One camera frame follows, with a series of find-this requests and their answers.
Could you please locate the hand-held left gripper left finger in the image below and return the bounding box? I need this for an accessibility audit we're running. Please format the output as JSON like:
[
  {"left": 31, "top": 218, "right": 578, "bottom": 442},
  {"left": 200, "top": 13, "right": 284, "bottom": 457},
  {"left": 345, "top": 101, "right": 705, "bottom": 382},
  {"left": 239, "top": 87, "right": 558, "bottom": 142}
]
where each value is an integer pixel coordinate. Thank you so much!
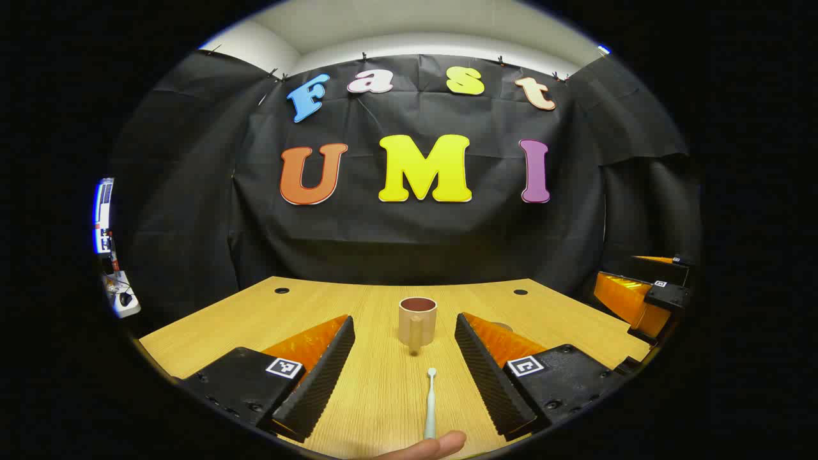
[{"left": 181, "top": 314, "right": 356, "bottom": 443}]

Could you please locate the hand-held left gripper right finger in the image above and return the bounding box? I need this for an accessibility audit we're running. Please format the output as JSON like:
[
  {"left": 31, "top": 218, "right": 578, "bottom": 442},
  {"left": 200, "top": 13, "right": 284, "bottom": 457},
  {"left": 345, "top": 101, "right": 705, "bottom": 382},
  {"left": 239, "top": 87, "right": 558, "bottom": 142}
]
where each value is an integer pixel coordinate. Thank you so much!
[{"left": 455, "top": 312, "right": 626, "bottom": 443}]

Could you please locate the pale green toothbrush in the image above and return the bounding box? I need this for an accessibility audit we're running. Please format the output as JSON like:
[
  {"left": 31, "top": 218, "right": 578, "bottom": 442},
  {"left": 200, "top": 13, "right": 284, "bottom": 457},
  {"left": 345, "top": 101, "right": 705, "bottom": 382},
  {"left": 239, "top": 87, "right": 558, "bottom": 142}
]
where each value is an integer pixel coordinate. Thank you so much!
[{"left": 423, "top": 367, "right": 438, "bottom": 441}]

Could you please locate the beige cup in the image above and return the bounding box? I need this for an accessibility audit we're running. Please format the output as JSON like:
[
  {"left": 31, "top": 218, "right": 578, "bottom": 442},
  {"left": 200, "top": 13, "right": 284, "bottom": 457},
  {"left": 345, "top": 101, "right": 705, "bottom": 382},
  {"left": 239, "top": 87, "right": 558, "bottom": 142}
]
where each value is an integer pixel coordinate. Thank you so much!
[{"left": 398, "top": 296, "right": 438, "bottom": 354}]

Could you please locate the wooden desktop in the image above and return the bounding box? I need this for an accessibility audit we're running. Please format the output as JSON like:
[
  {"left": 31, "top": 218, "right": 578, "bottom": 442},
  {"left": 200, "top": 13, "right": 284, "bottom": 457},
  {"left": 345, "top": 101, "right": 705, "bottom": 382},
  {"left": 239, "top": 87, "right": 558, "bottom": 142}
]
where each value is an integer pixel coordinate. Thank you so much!
[{"left": 139, "top": 276, "right": 651, "bottom": 460}]

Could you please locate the black backdrop cloth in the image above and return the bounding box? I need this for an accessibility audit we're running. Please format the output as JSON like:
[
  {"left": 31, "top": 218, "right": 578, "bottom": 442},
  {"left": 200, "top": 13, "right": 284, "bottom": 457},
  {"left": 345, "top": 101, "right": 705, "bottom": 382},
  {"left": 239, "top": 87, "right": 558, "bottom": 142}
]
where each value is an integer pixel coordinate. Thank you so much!
[{"left": 109, "top": 50, "right": 704, "bottom": 333}]

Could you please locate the white side table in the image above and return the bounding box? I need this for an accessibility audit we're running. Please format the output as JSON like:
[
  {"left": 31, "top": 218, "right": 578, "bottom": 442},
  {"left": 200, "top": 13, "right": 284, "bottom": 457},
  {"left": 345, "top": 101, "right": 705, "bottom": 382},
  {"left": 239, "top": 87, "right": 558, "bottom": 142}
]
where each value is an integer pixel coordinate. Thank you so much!
[{"left": 102, "top": 271, "right": 142, "bottom": 319}]

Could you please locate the bright window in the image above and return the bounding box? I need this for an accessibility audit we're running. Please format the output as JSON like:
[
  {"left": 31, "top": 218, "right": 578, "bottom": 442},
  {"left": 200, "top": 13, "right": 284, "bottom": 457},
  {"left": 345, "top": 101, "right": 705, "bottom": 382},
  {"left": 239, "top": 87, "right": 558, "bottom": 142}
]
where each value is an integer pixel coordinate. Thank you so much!
[{"left": 93, "top": 178, "right": 116, "bottom": 256}]

